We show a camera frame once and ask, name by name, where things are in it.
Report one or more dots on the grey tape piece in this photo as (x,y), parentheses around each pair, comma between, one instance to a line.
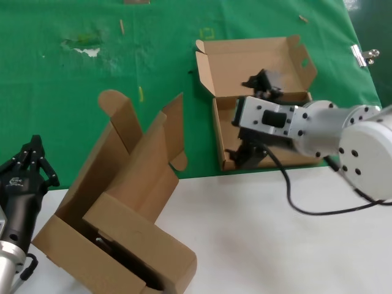
(136,2)

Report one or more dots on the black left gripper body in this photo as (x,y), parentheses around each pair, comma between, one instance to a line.
(21,202)

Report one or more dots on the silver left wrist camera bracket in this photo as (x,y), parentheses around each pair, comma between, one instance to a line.
(2,222)

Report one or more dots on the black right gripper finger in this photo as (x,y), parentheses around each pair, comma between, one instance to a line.
(249,157)
(263,84)

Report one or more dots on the metal binder clip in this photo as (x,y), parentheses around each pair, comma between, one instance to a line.
(358,56)

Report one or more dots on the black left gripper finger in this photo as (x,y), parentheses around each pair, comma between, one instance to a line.
(43,162)
(21,159)

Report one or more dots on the tan tape strip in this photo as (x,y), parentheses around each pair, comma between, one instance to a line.
(122,27)

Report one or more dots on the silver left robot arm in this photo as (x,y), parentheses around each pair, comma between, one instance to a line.
(9,263)

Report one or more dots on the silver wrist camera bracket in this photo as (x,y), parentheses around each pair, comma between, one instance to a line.
(2,222)
(251,113)

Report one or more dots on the green table cloth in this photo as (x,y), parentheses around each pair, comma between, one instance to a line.
(61,116)

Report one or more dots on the brown tape scrap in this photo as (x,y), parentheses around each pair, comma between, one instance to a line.
(303,19)

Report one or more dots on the small cardboard box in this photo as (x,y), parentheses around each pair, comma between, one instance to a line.
(245,55)

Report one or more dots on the yellow square tape marker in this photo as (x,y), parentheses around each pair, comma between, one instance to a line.
(211,33)

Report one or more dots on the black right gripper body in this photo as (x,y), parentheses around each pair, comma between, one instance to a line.
(252,137)

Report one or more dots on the medium open cardboard box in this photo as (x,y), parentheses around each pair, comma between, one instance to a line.
(137,239)

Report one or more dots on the yellow tape strip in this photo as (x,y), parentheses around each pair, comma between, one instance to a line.
(141,95)

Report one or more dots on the large open cardboard box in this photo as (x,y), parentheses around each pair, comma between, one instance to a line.
(76,260)

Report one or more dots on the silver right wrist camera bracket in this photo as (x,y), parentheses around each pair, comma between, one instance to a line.
(251,113)

